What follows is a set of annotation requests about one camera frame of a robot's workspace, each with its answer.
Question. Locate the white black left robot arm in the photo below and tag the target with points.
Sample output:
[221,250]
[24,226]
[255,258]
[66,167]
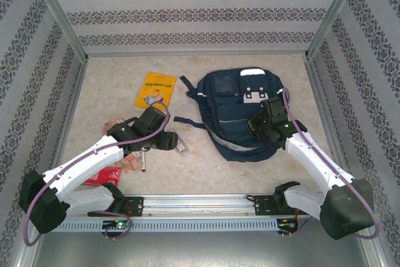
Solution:
[93,164]

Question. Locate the left aluminium side rail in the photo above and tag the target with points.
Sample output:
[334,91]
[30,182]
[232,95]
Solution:
[67,123]

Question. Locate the red card packet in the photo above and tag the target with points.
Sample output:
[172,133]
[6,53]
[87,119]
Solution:
[104,176]

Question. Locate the grey metal panel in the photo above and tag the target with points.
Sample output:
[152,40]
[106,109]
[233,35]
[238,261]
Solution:
[200,251]

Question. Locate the right controller board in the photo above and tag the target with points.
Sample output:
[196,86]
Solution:
[287,225]

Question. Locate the pink pencil case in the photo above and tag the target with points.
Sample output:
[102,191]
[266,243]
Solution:
[112,125]

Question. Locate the left aluminium frame post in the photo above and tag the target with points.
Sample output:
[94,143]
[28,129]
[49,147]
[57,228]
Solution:
[57,9]

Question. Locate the yellow paperback book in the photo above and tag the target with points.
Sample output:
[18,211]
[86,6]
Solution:
[156,88]

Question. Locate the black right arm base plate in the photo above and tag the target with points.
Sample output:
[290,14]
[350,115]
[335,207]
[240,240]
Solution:
[264,206]

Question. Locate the aluminium side rail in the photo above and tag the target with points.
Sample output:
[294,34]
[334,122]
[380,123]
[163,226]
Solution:
[319,92]
[67,123]

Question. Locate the clear plastic supply box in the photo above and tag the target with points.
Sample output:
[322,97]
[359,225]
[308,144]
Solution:
[183,149]

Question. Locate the aluminium back rail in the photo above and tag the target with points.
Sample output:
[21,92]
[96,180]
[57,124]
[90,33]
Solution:
[156,53]

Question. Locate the right aluminium frame post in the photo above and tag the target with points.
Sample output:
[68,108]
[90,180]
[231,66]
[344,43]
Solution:
[336,9]

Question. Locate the right aluminium side rail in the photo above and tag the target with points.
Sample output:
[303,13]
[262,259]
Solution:
[319,92]

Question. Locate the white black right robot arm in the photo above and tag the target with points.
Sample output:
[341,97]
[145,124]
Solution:
[315,170]

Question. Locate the left controller board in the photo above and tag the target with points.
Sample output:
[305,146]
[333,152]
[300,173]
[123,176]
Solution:
[120,224]

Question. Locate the controller board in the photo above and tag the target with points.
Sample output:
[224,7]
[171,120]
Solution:
[120,224]
[287,225]

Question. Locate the aluminium mounting rail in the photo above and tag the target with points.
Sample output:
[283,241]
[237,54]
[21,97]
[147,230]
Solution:
[200,201]

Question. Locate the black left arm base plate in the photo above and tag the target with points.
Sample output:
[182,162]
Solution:
[136,206]

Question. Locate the navy blue backpack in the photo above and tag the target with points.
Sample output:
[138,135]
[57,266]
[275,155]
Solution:
[231,123]

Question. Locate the aluminium frame post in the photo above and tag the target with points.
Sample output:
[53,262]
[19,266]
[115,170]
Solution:
[57,9]
[336,9]

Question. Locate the red white marker pen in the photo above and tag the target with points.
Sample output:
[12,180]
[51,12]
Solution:
[143,162]

